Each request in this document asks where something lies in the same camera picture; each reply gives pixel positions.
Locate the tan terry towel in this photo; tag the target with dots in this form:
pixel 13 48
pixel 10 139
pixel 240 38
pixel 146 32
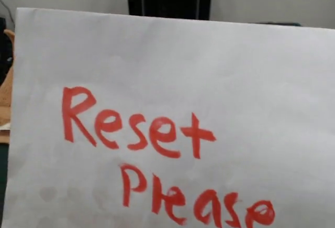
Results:
pixel 5 94

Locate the white paper sign red lettering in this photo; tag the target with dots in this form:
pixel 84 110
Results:
pixel 183 81

